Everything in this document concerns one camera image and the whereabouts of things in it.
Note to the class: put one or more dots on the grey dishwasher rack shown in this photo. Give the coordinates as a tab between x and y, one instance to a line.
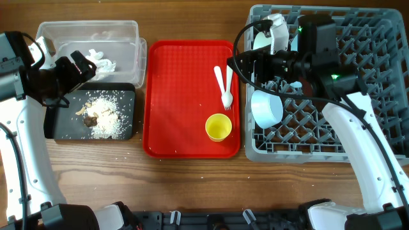
372	39

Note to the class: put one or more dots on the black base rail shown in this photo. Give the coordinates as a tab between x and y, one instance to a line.
276	219

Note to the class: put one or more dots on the green bowl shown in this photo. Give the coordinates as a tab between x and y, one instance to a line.
261	40

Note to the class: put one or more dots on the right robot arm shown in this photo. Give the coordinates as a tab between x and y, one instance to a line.
348	110

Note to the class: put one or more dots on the light blue plate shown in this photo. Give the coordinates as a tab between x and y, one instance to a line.
295	84

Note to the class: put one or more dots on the black plastic tray bin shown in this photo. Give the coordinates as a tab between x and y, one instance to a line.
56	119

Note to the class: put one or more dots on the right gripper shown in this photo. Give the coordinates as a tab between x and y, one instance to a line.
263	58

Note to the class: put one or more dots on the white plastic spoon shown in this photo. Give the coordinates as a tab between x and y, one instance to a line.
218	74

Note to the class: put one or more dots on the white plastic fork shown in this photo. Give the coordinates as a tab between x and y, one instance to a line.
227	97

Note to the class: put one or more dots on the clear plastic waste bin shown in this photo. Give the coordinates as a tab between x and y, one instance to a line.
118	40

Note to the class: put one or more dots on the yellow cup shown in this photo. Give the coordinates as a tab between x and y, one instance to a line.
218	127

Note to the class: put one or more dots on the light blue bowl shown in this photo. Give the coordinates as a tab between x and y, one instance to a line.
267	109

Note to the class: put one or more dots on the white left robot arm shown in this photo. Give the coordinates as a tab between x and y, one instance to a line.
35	200

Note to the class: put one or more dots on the red serving tray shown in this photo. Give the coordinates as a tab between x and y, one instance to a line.
181	94

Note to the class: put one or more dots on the rice and food scraps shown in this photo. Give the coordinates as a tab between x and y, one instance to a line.
101	114

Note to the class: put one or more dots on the crumpled white tissue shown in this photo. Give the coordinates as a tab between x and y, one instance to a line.
103	65

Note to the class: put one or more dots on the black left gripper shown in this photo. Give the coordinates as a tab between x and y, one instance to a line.
74	78

